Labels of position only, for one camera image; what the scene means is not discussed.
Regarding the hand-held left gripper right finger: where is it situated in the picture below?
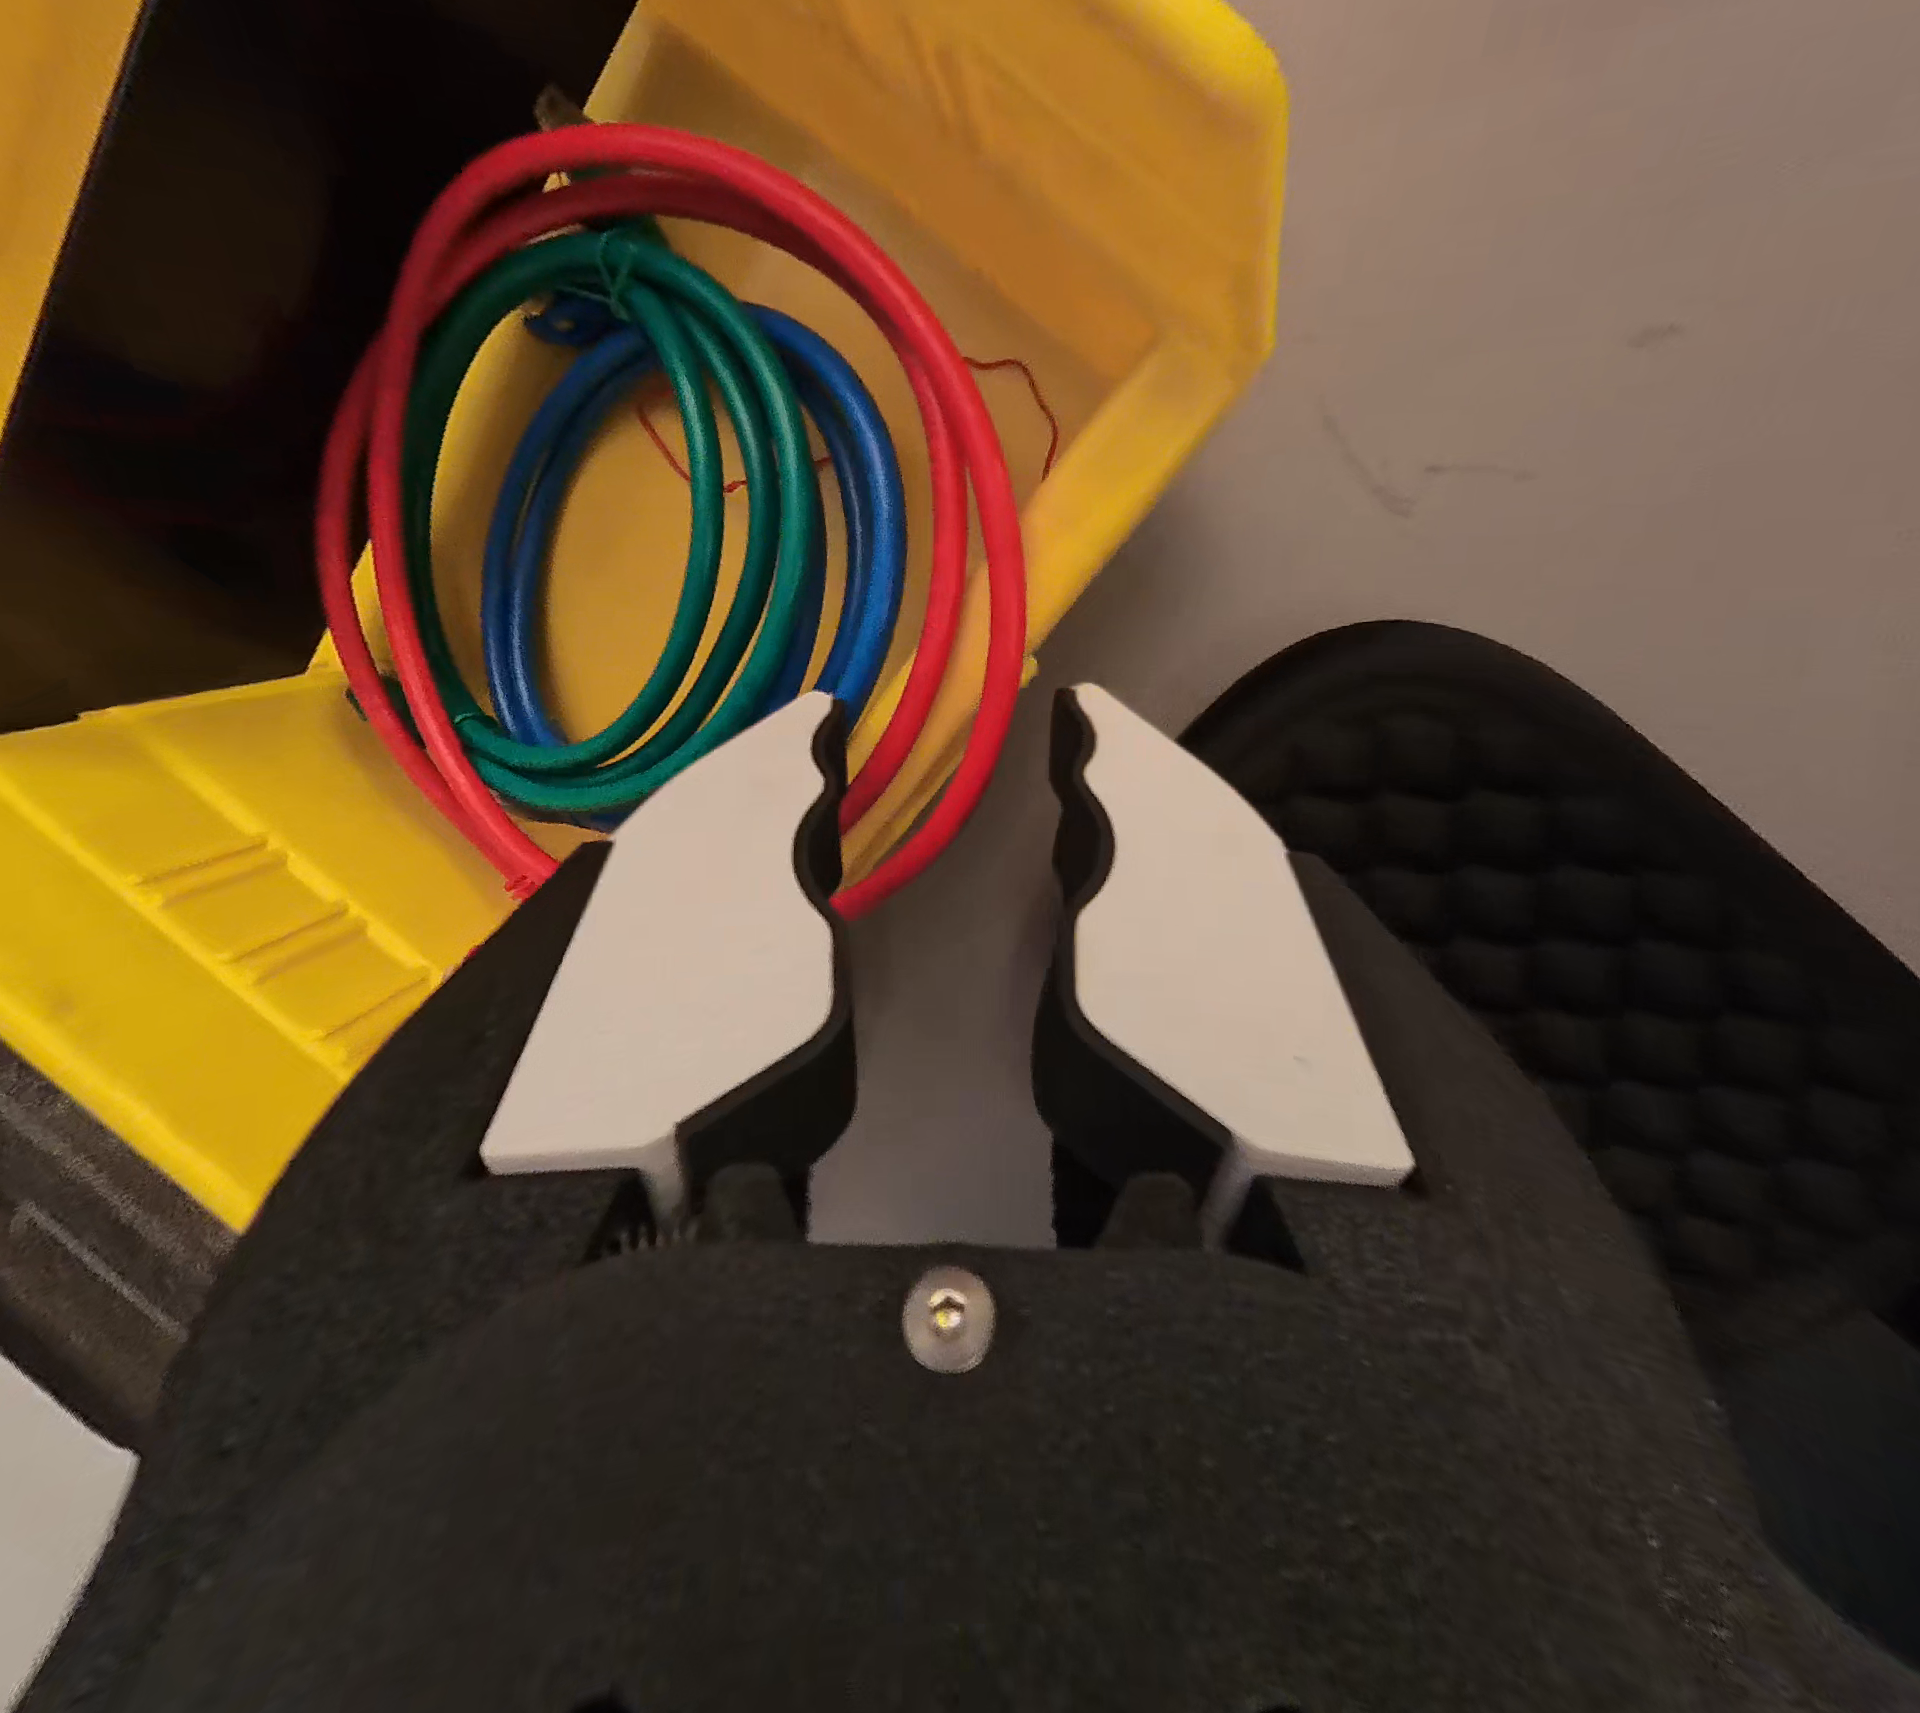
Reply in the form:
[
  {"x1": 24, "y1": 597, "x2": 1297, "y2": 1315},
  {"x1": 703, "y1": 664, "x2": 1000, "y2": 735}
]
[{"x1": 1036, "y1": 683, "x2": 1418, "y2": 1194}]

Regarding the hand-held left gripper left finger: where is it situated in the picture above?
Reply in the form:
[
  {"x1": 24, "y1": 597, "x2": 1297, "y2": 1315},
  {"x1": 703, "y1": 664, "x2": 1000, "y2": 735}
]
[{"x1": 480, "y1": 688, "x2": 854, "y2": 1181}]

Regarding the red ethernet cable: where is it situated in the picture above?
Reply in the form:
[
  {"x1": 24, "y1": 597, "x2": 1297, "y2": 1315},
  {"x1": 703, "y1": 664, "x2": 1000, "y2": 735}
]
[{"x1": 316, "y1": 125, "x2": 1038, "y2": 920}]

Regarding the blue ethernet cable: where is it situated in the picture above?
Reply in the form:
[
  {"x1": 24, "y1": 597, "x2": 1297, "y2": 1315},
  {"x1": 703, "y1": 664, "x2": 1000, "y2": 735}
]
[{"x1": 480, "y1": 299, "x2": 912, "y2": 755}]

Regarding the green ethernet cable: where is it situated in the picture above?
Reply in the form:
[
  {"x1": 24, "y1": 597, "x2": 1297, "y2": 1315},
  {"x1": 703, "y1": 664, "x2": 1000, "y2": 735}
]
[{"x1": 395, "y1": 228, "x2": 821, "y2": 824}]

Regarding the black padded roll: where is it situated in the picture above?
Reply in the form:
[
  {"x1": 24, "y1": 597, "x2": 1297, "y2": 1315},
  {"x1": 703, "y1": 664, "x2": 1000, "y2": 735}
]
[{"x1": 1185, "y1": 618, "x2": 1920, "y2": 1661}]

